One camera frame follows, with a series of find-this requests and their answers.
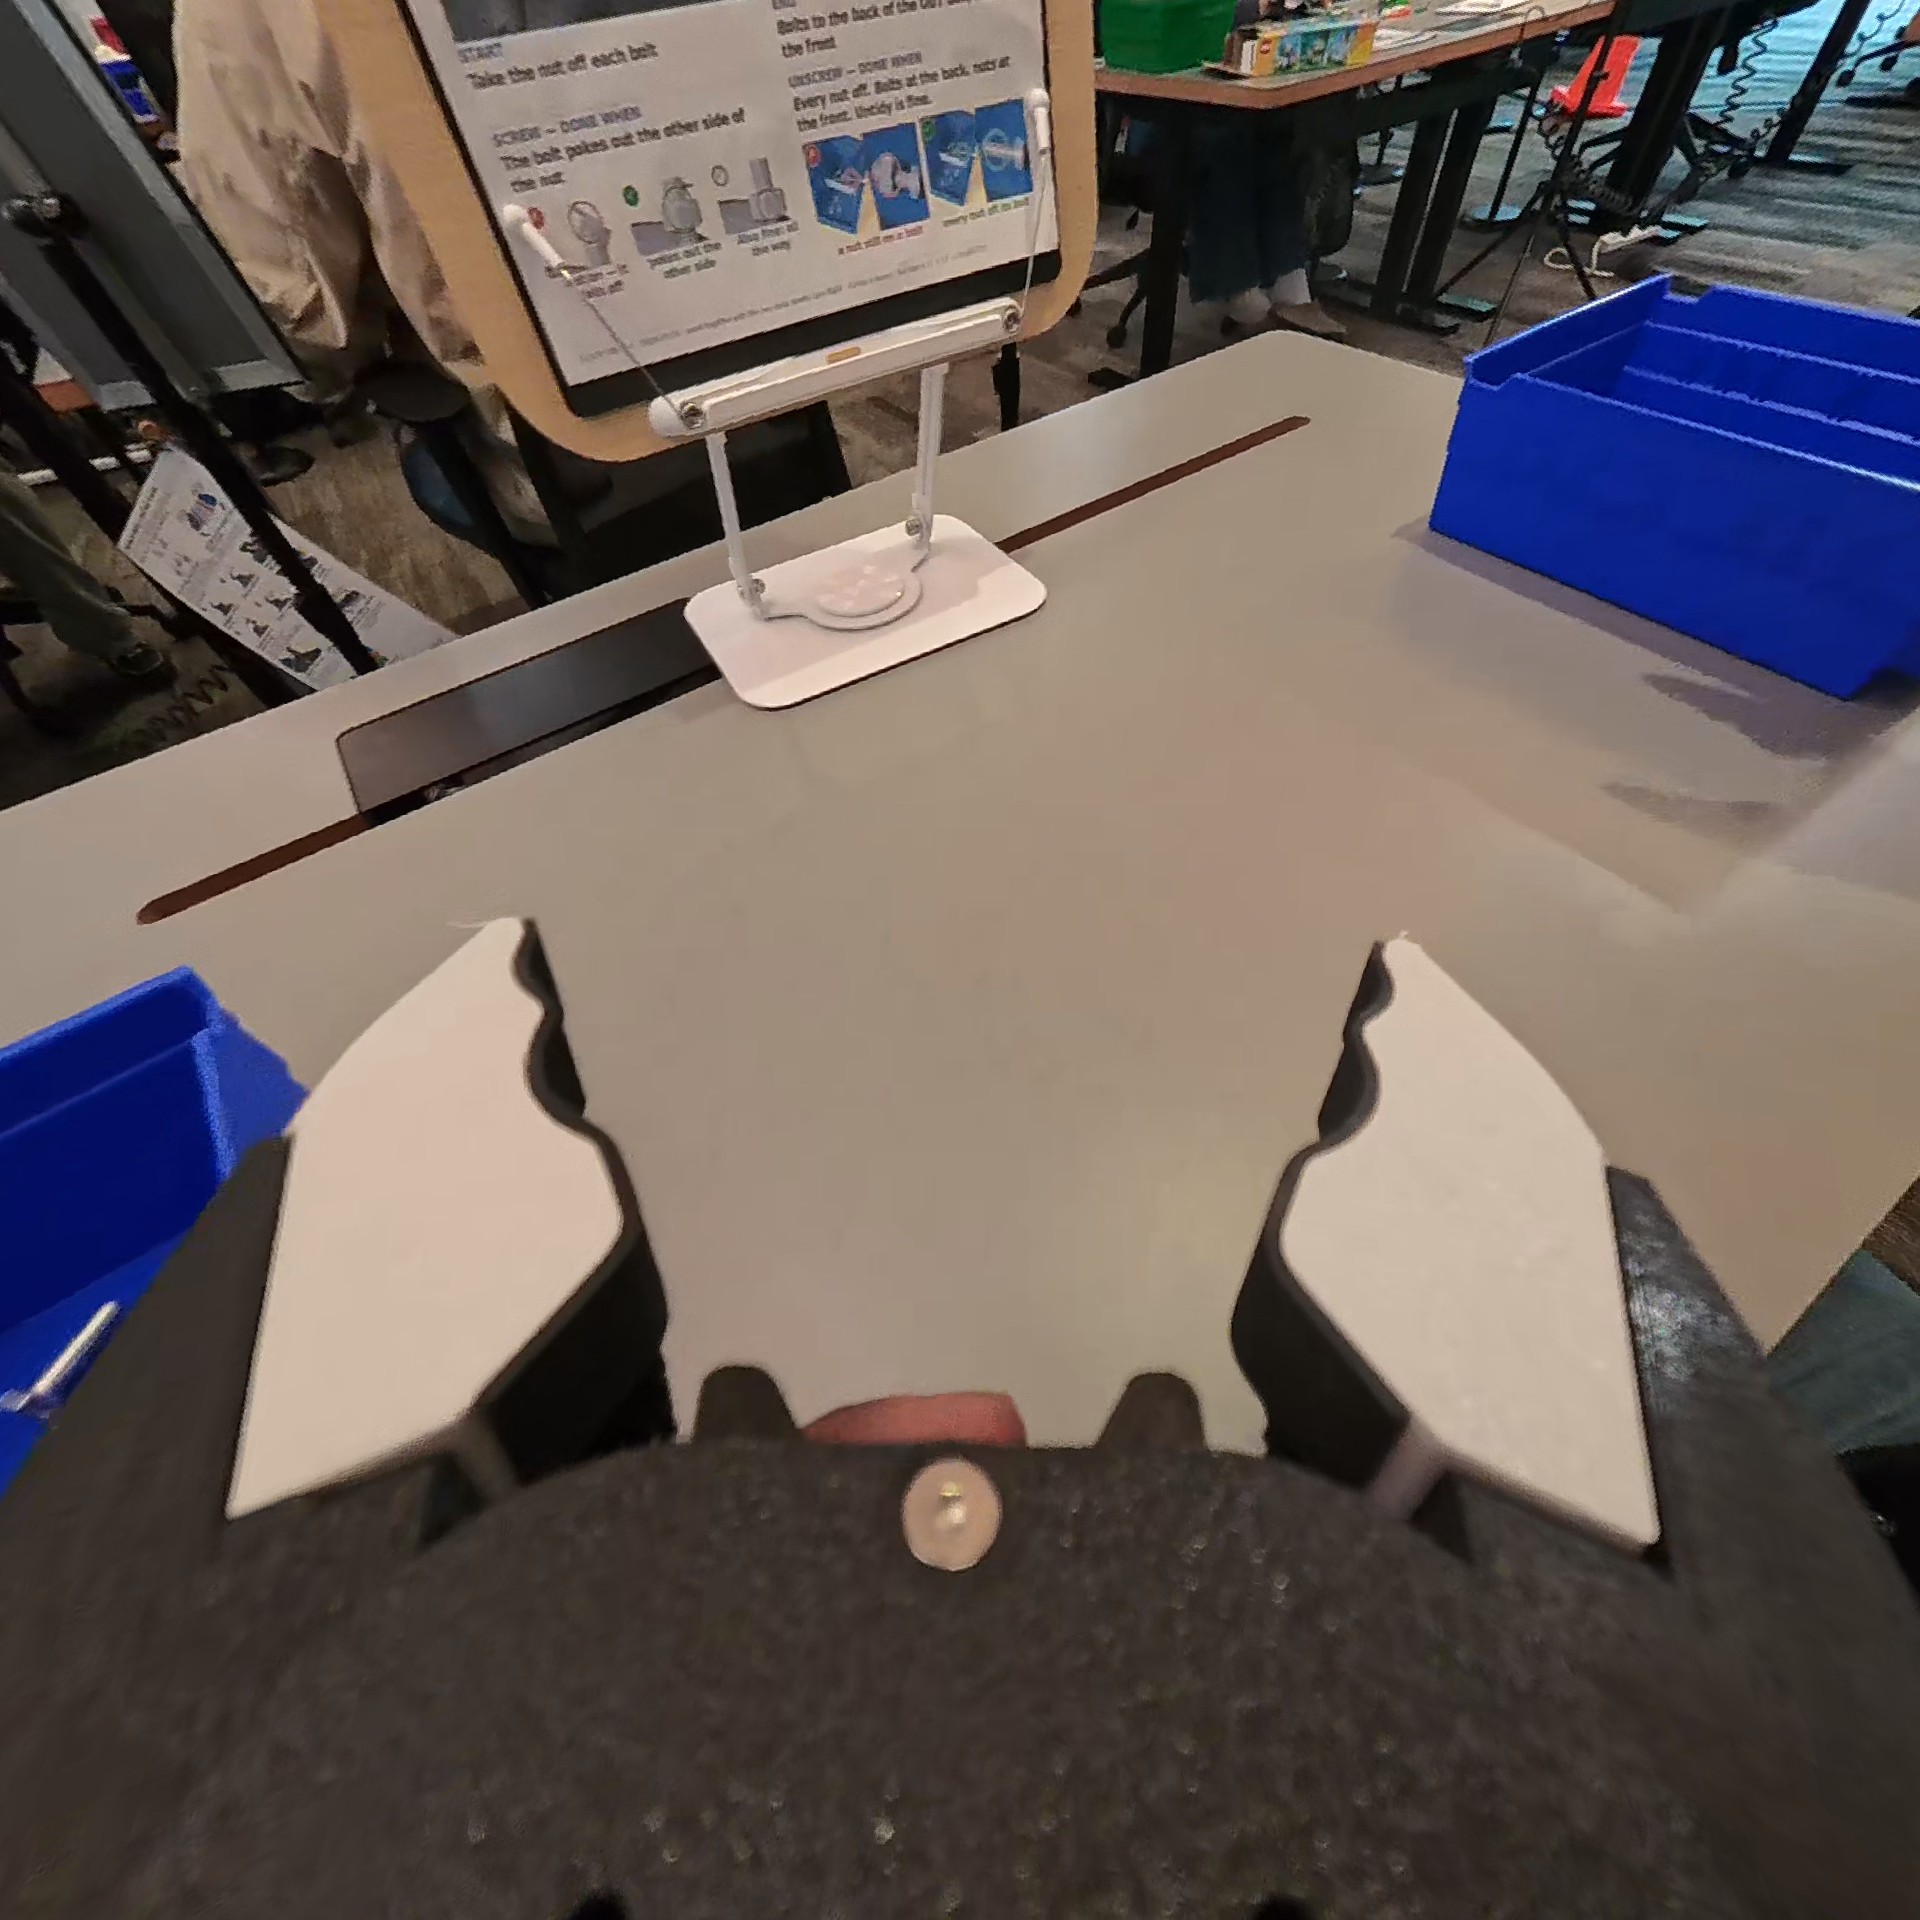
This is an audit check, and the printed paper sheet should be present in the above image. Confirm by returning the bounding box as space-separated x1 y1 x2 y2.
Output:
118 447 461 695

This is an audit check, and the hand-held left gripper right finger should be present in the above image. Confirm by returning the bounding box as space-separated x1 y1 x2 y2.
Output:
1230 936 1667 1551

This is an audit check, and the orange traffic cone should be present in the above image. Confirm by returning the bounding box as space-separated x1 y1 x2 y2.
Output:
1547 32 1632 123

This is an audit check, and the black metal frame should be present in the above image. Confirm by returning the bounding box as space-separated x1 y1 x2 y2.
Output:
0 0 387 699

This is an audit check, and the person's leg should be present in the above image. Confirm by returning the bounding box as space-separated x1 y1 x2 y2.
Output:
1765 1246 1920 1460

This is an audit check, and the green plastic bin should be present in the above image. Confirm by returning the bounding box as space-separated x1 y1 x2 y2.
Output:
1094 0 1243 74

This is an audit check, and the long wooden office desk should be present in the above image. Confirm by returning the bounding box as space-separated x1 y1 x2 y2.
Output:
1091 0 1622 384

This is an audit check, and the instruction sheet on white stand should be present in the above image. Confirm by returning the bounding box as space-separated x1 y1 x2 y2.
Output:
315 0 1103 463

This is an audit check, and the black desk cable cover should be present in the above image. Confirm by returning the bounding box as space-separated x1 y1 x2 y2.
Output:
337 599 722 824

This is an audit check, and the colourful toy box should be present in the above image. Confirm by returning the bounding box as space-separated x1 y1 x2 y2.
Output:
1223 17 1380 74

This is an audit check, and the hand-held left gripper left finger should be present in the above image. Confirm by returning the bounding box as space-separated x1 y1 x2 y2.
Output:
227 916 675 1520

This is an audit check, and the blue plastic bin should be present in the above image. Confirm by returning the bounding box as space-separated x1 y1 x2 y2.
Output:
1428 274 1920 703
0 966 310 1496

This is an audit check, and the steel hex bolt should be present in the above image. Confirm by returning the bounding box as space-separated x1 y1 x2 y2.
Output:
0 1301 123 1416

